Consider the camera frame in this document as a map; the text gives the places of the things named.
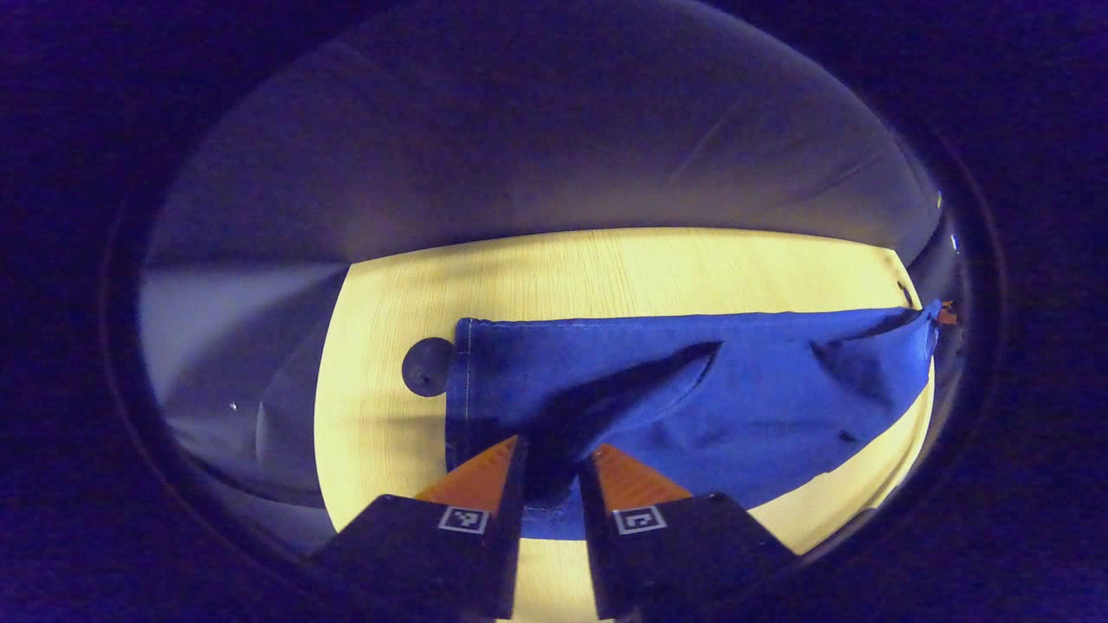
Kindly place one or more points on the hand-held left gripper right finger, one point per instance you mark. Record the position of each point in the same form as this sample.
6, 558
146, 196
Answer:
593, 536

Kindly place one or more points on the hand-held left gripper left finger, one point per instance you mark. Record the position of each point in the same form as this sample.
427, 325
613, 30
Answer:
511, 536

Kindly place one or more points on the black backdrop cloth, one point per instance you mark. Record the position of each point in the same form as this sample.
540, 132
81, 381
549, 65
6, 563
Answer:
519, 130

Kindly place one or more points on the blue jeans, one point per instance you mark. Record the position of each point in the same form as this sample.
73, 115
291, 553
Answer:
762, 407

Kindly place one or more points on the black round table grommet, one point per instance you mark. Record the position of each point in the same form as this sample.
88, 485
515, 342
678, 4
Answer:
424, 368

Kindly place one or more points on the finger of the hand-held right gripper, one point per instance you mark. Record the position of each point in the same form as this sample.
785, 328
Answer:
948, 315

